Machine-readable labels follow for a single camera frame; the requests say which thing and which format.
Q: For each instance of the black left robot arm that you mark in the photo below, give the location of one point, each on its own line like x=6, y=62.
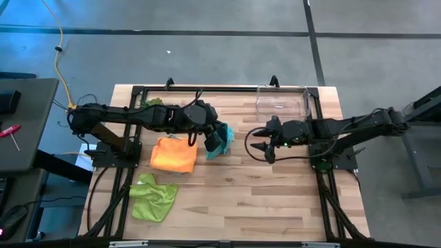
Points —
x=120, y=113

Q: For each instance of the dark low desk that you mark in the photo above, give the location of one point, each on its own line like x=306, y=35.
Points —
x=20, y=189

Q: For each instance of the green microfiber towel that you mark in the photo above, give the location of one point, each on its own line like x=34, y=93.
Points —
x=151, y=199

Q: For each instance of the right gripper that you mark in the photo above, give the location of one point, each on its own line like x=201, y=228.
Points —
x=293, y=134

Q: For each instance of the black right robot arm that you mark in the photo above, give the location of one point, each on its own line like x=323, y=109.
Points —
x=361, y=124

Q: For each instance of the grey side table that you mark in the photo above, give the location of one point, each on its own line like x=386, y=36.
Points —
x=27, y=124

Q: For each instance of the silver metal bracket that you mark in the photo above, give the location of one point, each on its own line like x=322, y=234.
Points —
x=127, y=244
x=320, y=245

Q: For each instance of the teal microfiber towel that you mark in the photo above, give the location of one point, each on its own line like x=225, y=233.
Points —
x=227, y=137

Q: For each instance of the black computer mouse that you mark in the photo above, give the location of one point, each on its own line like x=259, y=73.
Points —
x=12, y=220

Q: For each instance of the clear plastic bin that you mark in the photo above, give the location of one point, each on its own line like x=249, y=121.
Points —
x=282, y=103

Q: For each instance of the orange microfiber towel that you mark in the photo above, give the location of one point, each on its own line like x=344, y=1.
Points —
x=174, y=156

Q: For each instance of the dark metal table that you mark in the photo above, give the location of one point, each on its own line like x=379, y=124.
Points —
x=414, y=158

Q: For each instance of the black aluminium rig frame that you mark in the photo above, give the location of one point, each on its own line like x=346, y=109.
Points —
x=241, y=89

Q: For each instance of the small potted succulent plant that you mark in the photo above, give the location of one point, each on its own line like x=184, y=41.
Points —
x=153, y=102

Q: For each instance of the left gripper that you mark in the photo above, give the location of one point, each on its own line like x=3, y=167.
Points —
x=213, y=141

